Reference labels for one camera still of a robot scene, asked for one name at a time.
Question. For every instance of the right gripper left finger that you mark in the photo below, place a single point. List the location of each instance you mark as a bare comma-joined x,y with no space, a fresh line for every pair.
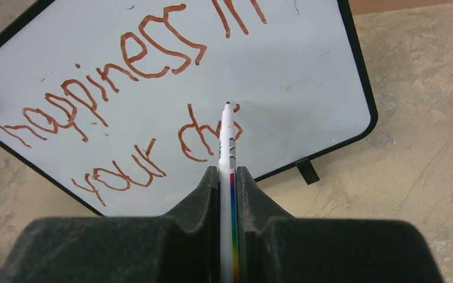
181,245

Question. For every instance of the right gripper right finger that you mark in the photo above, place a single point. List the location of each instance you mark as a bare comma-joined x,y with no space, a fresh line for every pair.
275,246

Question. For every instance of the white marker rainbow stripe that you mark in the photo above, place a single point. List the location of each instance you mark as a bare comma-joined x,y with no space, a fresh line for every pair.
228,227

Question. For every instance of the small black-framed whiteboard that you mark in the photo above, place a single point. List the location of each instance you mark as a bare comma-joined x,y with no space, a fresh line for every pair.
119,102

